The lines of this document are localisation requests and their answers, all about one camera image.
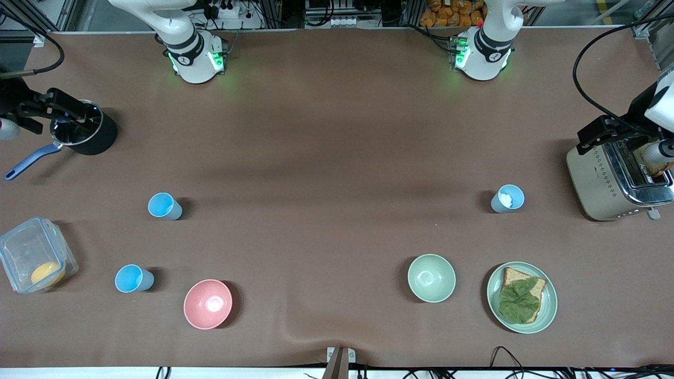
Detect orange round fruit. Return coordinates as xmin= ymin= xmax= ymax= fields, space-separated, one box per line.
xmin=31 ymin=262 xmax=67 ymax=288

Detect toasted bread slice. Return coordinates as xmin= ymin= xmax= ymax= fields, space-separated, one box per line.
xmin=633 ymin=145 xmax=673 ymax=177

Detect pink bowl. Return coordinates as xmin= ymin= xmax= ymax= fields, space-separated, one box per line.
xmin=183 ymin=279 xmax=233 ymax=330

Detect white power strip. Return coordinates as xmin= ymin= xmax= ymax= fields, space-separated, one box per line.
xmin=210 ymin=0 xmax=244 ymax=19

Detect clear plastic food container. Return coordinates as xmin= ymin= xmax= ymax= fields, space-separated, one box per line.
xmin=0 ymin=217 xmax=80 ymax=294

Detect silver toaster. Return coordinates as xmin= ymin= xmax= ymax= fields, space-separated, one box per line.
xmin=566 ymin=138 xmax=674 ymax=222

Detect green lettuce leaf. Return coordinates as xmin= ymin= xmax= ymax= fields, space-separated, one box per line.
xmin=498 ymin=278 xmax=541 ymax=323

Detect light blue plastic cup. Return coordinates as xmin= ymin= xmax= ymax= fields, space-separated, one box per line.
xmin=491 ymin=184 xmax=525 ymax=214
xmin=147 ymin=192 xmax=183 ymax=221
xmin=115 ymin=264 xmax=155 ymax=293

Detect black pot with blue handle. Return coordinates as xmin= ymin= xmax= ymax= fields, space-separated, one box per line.
xmin=4 ymin=100 xmax=119 ymax=182

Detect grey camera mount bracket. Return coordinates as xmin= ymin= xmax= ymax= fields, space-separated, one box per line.
xmin=322 ymin=346 xmax=357 ymax=379

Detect thin black cable loop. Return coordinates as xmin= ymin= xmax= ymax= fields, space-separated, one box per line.
xmin=490 ymin=345 xmax=528 ymax=379

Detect pale green bowl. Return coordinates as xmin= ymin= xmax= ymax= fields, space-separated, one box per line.
xmin=407 ymin=254 xmax=457 ymax=303

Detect pale green plate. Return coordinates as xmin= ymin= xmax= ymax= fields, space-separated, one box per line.
xmin=486 ymin=262 xmax=558 ymax=334

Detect thick black cable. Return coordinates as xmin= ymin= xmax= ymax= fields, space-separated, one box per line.
xmin=0 ymin=29 xmax=65 ymax=79
xmin=572 ymin=13 xmax=674 ymax=132

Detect brown table cloth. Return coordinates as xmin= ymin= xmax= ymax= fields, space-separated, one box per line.
xmin=0 ymin=27 xmax=674 ymax=369

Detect orange snack bags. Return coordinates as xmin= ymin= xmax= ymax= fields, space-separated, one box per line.
xmin=420 ymin=0 xmax=486 ymax=27

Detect brown bread slice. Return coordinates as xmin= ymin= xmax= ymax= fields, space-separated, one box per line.
xmin=500 ymin=267 xmax=547 ymax=323

